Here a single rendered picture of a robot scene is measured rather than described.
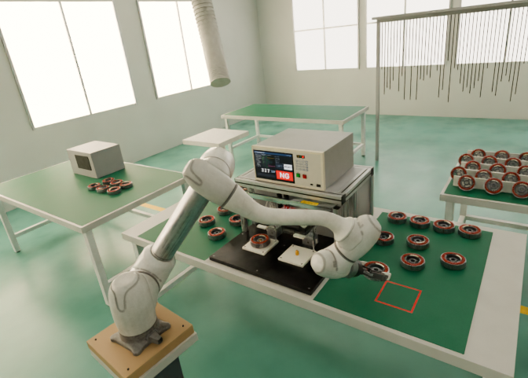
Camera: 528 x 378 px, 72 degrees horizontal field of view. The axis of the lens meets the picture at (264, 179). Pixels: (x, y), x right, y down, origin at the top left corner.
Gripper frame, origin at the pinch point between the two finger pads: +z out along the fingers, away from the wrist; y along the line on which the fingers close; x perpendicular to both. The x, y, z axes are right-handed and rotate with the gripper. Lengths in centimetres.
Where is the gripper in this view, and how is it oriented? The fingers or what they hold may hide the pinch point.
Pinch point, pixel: (375, 270)
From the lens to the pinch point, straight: 171.3
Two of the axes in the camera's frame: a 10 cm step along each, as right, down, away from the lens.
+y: -6.2, -2.3, 7.5
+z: 7.1, 2.3, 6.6
